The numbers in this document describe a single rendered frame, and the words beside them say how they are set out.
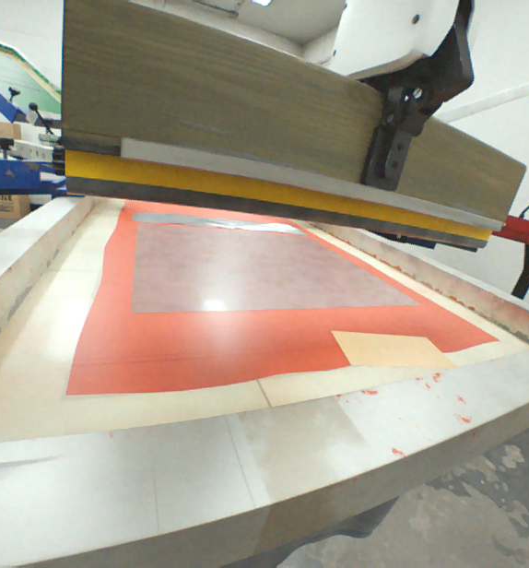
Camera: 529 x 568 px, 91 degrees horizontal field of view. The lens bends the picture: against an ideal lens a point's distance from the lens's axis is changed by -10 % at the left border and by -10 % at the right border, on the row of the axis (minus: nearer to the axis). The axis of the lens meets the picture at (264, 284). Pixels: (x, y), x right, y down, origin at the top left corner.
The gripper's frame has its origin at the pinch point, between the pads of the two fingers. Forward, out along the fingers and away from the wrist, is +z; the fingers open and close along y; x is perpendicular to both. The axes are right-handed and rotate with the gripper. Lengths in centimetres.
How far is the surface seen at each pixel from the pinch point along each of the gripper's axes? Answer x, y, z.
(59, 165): -37, -66, 10
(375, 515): 19, 6, 50
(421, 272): 25.7, -10.2, 13.0
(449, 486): 104, -8, 110
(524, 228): 115, -37, 2
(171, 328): -13.7, 0.0, 14.7
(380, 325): 6.2, 1.4, 14.6
